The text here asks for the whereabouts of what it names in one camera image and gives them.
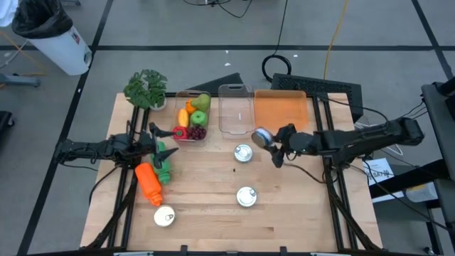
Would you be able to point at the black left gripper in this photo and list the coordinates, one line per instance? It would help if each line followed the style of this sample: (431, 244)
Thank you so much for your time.
(145, 145)

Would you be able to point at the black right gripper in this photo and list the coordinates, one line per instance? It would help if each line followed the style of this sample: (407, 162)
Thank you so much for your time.
(302, 144)

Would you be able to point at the red bell pepper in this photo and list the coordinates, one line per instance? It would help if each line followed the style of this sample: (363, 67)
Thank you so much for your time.
(180, 133)

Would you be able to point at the tin can blue pink label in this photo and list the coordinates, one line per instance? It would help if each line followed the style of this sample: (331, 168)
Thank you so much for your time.
(262, 138)

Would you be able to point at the yellow toy fruit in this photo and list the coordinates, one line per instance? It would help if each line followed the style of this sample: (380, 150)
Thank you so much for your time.
(183, 118)

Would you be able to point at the purple grape bunch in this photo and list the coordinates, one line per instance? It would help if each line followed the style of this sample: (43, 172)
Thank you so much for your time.
(196, 133)

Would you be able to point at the orange translucent tray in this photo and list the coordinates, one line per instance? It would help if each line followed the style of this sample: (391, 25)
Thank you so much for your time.
(281, 110)

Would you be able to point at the tin can green label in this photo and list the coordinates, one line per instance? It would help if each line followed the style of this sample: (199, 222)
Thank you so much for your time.
(243, 153)
(246, 196)

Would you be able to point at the green apple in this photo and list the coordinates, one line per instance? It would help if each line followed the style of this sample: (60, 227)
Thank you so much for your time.
(199, 118)

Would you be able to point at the clear plastic bin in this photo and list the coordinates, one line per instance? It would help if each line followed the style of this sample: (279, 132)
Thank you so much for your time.
(236, 113)
(174, 103)

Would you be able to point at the orange fruit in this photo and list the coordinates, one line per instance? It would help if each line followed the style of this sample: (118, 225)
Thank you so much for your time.
(190, 107)

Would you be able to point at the green pear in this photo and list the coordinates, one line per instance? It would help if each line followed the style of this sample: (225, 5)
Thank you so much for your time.
(202, 102)

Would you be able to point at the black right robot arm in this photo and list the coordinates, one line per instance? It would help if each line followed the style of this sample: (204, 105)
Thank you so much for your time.
(373, 137)

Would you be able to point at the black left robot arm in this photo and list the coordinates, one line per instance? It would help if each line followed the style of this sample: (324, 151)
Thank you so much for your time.
(89, 151)

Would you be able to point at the green plastic bottle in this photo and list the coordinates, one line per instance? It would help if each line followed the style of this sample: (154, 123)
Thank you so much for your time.
(164, 174)

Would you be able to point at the orange plastic bottle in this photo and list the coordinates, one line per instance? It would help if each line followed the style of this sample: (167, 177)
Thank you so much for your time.
(149, 183)

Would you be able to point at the potted green plant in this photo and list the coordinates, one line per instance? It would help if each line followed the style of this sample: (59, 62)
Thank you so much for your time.
(145, 87)

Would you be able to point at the tin can white red label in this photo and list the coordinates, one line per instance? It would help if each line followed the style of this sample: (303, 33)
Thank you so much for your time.
(164, 215)

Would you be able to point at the black flat panel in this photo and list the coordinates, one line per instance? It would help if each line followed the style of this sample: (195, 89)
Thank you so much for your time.
(220, 83)

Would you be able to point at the white paper sheet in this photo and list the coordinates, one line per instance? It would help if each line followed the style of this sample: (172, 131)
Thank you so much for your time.
(382, 170)

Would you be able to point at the black table edge clip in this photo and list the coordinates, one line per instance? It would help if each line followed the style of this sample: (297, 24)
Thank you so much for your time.
(283, 249)
(183, 248)

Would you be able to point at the white trash can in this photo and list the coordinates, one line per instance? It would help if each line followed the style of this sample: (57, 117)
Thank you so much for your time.
(60, 53)

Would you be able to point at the white plastic jug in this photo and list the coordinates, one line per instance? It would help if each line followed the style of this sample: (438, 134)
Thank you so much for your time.
(421, 192)

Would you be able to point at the dark grey side table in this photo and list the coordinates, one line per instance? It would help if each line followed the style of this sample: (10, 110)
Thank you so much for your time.
(439, 124)

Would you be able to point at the grey stand base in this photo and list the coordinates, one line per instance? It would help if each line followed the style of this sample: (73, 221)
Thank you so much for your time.
(21, 80)

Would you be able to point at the black trash bag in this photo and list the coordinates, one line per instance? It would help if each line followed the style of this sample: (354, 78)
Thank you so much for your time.
(41, 17)

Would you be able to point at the white cloth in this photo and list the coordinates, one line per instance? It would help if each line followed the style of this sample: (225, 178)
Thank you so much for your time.
(7, 12)

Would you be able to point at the black aluminium frame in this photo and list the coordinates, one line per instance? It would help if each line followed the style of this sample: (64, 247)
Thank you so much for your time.
(125, 231)

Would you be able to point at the silver frame bracket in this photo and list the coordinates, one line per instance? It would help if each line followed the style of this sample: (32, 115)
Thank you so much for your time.
(330, 254)
(133, 254)

